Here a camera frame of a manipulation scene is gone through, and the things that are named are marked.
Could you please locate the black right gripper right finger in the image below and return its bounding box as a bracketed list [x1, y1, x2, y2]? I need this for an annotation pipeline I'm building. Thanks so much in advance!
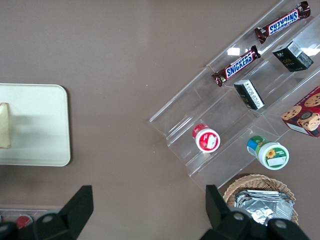
[204, 184, 253, 240]

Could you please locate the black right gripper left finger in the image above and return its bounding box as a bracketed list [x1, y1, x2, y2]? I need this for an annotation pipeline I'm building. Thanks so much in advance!
[32, 184, 95, 240]

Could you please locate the triangular sandwich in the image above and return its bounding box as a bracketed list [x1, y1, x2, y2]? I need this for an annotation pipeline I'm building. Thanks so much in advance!
[0, 102, 12, 150]

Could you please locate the light wicker basket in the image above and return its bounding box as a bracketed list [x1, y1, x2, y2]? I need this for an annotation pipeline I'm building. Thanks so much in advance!
[222, 173, 299, 227]

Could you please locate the cream rectangular tray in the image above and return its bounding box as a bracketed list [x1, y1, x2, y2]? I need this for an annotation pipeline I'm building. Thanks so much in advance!
[0, 83, 72, 167]

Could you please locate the silver foil container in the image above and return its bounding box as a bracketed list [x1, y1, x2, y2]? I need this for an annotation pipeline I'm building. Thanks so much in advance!
[234, 189, 296, 226]

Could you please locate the clear acrylic bottle rack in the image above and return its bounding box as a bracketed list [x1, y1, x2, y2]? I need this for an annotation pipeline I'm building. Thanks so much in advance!
[0, 206, 52, 227]

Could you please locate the red cola bottle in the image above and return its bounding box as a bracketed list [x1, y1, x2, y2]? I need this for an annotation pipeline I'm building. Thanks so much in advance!
[14, 215, 33, 230]

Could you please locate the red lid white cup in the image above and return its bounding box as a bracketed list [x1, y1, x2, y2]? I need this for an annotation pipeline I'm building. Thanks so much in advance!
[191, 123, 221, 154]

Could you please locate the green lid white cup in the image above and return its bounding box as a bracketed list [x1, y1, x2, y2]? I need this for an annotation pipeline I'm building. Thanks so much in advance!
[246, 135, 291, 171]

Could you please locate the clear acrylic stepped stand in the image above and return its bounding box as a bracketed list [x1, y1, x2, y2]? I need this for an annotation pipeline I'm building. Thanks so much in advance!
[148, 0, 320, 194]

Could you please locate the small black box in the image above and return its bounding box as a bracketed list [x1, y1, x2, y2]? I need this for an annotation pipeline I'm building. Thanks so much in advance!
[271, 40, 315, 73]
[233, 79, 266, 112]

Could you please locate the red chocolate cookie box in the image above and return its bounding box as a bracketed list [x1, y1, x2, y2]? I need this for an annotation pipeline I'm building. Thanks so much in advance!
[280, 86, 320, 139]

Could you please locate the snickers bar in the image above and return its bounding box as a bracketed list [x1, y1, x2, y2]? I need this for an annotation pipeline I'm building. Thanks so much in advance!
[254, 0, 312, 45]
[211, 44, 262, 88]

